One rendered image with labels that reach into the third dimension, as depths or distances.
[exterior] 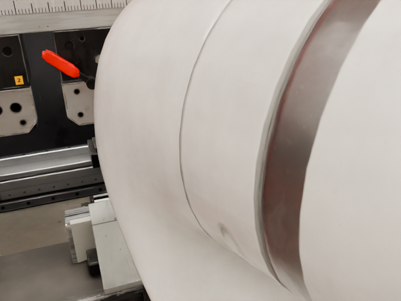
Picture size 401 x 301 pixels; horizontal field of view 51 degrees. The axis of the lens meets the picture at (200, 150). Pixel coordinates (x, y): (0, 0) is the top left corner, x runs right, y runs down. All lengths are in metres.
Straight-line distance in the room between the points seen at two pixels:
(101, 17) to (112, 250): 0.39
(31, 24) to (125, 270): 0.42
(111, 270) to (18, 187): 0.50
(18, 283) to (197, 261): 0.75
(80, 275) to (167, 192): 0.75
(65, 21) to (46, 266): 0.49
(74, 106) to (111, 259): 0.27
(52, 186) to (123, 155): 0.96
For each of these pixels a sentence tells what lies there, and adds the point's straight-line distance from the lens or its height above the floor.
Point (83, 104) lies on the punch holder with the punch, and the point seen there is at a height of 1.21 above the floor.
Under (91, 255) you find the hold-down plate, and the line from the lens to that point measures 0.89.
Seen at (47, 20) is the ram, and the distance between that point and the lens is 0.75.
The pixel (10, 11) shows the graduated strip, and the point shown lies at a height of 1.38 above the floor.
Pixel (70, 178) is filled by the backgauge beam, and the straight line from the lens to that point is 1.12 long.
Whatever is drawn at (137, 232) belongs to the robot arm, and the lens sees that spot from 0.19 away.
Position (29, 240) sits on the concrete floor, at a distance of 2.72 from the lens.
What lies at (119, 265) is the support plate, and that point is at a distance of 0.69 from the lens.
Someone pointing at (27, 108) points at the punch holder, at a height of 1.22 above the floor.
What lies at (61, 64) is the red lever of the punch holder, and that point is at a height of 1.29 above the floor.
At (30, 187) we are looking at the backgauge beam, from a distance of 1.13.
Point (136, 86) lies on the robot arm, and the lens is 0.16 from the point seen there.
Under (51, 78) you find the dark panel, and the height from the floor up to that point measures 1.15.
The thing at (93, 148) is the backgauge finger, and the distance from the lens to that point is 1.08.
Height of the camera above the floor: 1.42
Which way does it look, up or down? 23 degrees down
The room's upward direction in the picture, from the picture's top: 3 degrees counter-clockwise
